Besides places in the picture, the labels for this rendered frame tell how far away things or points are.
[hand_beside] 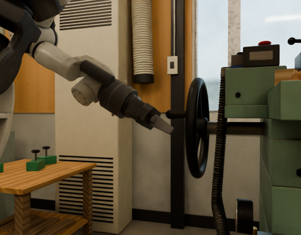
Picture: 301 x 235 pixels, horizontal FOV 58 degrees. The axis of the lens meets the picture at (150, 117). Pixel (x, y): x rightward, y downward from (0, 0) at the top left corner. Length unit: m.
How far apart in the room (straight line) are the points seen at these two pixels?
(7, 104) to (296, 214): 0.62
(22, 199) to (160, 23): 1.55
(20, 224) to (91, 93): 0.81
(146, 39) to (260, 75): 1.45
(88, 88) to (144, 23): 1.38
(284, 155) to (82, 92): 0.50
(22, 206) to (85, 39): 1.23
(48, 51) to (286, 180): 0.69
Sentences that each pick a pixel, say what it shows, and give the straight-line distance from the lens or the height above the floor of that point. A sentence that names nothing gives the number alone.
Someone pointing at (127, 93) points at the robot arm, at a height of 0.90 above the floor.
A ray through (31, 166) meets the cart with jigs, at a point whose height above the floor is 0.55.
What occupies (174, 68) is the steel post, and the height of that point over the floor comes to 1.18.
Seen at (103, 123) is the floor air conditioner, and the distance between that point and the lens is 1.95.
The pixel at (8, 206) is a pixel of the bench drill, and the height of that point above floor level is 0.08.
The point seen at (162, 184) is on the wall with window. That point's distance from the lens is 2.18.
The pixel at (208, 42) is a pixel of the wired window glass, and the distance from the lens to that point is 2.20.
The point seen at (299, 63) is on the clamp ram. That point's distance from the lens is 0.74.
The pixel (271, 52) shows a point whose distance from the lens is 0.69.
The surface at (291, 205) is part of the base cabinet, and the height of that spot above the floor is 0.68.
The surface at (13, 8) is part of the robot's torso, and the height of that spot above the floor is 1.03.
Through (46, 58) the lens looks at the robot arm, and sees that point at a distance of 0.86.
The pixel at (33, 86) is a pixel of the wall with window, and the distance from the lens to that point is 2.65.
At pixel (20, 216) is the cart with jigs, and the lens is 1.38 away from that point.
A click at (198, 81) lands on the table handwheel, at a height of 0.94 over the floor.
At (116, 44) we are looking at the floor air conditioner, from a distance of 1.97.
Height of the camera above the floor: 0.85
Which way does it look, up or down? 1 degrees down
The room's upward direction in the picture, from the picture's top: straight up
